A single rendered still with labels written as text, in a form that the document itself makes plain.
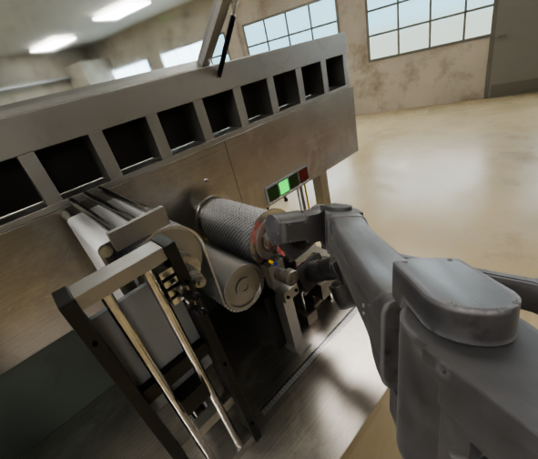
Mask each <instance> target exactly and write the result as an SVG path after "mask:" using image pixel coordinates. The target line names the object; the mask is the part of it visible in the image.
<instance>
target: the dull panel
mask: <svg viewBox="0 0 538 459"><path fill-rule="evenodd" d="M196 290H197V292H199V293H200V299H201V301H202V303H203V305H204V307H205V308H206V309H207V310H208V312H209V311H211V310H212V309H213V308H215V307H216V306H217V303H216V301H215V300H213V299H212V298H210V297H209V296H208V295H207V294H206V293H204V292H203V291H201V290H199V289H198V288H197V287H196ZM114 384H115V383H114V382H113V380H112V379H111V378H110V376H109V375H108V374H107V372H106V371H105V370H104V368H103V367H102V366H101V364H100V363H99V362H98V360H97V359H96V358H95V356H94V355H93V354H92V352H91V351H90V350H89V349H88V348H87V347H86V345H85V344H84V343H83V341H82V340H81V339H80V337H79V336H78V335H77V334H76V332H75V331H74V330H72V331H70V332H68V333H67V334H65V335H64V336H62V337H61V338H59V339H57V340H56V341H54V342H52V343H50V344H49V345H47V346H46V347H45V348H43V349H42V350H40V351H39V352H36V353H35V354H33V355H32V356H30V357H28V358H27V359H25V360H24V361H22V362H20V363H19V364H17V365H16V366H14V367H13V368H11V369H10V370H8V371H6V372H4V373H3V374H1V375H0V458H1V459H18V458H19V457H20V456H22V455H23V454H25V453H26V452H27V451H28V450H30V449H31V448H32V447H34V446H35V445H36V444H38V443H39V442H40V441H42V440H43V439H44V438H46V437H47V436H48V435H50V434H51V433H52V432H53V431H54V430H55V429H57V428H58V427H59V426H61V425H62V424H63V423H65V422H66V421H67V420H69V419H70V418H71V417H73V416H74V415H75V414H76V413H78V412H79V411H81V410H82V409H83V408H85V407H86V406H87V405H88V404H90V403H91V402H93V401H94V400H95V399H96V398H97V397H98V396H99V395H101V394H102V393H104V392H105V391H106V390H108V389H109V388H110V387H111V386H113V385H114Z"/></svg>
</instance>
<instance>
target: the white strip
mask: <svg viewBox="0 0 538 459"><path fill-rule="evenodd" d="M60 215H61V217H62V218H63V219H64V220H65V221H66V222H67V223H68V225H69V226H70V228H71V229H72V231H73V232H74V233H75V235H76V237H77V239H78V240H79V242H80V243H81V245H82V247H83V248H84V250H85V251H86V253H87V255H88V257H89V258H90V259H91V260H92V262H93V264H94V265H95V267H96V269H97V270H100V269H102V268H103V267H105V266H106V264H105V263H104V262H103V260H102V259H101V257H103V258H108V257H110V256H111V255H112V254H113V250H112V248H111V247H110V246H108V245H107V243H108V242H109V241H110V240H108V239H107V238H106V237H105V236H103V235H102V234H101V233H100V232H98V231H97V230H96V229H95V228H93V227H92V226H91V225H90V224H88V223H87V222H86V221H85V220H84V219H82V218H81V217H80V216H78V215H75V216H74V215H73V214H72V213H70V212H69V211H68V210H62V211H61V212H60ZM100 256H101V257H100ZM113 294H114V296H115V297H116V299H117V300H118V299H120V298H121V297H123V296H124V294H123V293H122V291H121V290H120V289H118V290H117V291H114V292H113Z"/></svg>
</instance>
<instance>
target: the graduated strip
mask: <svg viewBox="0 0 538 459"><path fill-rule="evenodd" d="M357 312H358V309H357V306H356V305H355V306H354V307H353V308H352V309H351V310H350V311H349V312H348V313H347V314H346V315H345V317H344V318H343V319H342V320H341V321H340V322H339V323H338V324H337V325H336V326H335V328H334V329H333V330H332V331H331V332H330V333H329V334H328V335H327V336H326V337H325V339H324V340H323V341H322V342H321V343H320V344H319V345H318V346H317V347H316V348H315V350H314V351H313V352H312V353H311V354H310V355H309V356H308V357H307V358H306V359H305V361H304V362H303V363H302V364H301V365H300V366H299V367H298V368H297V369H296V370H295V372H294V373H293V374H292V375H291V376H290V377H289V378H288V379H287V380H286V381H285V382H284V383H283V384H282V385H281V386H280V387H279V388H278V390H277V391H276V392H275V393H274V394H273V395H272V396H271V397H270V398H269V399H268V400H267V401H266V402H265V404H264V405H263V406H262V407H261V408H260V409H259V411H260V412H261V413H262V414H263V415H264V416H265V415H266V414H267V413H268V412H269V410H270V409H271V408H272V407H273V406H274V405H275V404H276V403H277V401H278V400H279V399H280V398H281V397H282V396H283V395H284V393H285V392H286V391H287V390H288V389H289V388H290V387H291V385H292V384H293V383H294V382H296V381H297V380H298V379H299V377H300V376H301V375H302V374H303V373H304V372H305V371H306V370H307V368H308V367H309V366H310V365H311V364H312V363H313V362H314V360H315V359H316V358H317V357H318V356H319V355H320V354H321V353H322V351H323V350H324V349H325V348H326V347H327V346H328V345H329V344H330V342H331V341H332V340H333V339H334V338H335V337H336V336H337V334H338V333H339V332H340V331H341V330H342V329H343V328H344V327H345V325H346V324H347V323H348V322H349V321H350V320H351V319H352V317H353V316H354V315H355V314H356V313H357Z"/></svg>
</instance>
